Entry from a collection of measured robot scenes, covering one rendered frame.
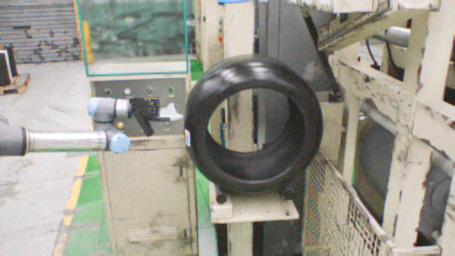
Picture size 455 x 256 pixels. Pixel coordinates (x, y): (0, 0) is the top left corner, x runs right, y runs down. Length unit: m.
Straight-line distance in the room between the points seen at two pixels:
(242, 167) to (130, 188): 0.83
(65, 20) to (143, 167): 8.48
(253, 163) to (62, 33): 9.10
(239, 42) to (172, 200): 1.09
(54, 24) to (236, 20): 9.03
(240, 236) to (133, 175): 0.71
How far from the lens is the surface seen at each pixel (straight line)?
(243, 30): 1.75
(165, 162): 2.26
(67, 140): 1.39
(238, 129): 1.85
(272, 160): 1.80
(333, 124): 1.87
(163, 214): 2.44
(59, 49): 10.64
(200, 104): 1.42
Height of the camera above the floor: 1.71
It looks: 20 degrees down
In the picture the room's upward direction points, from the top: 1 degrees counter-clockwise
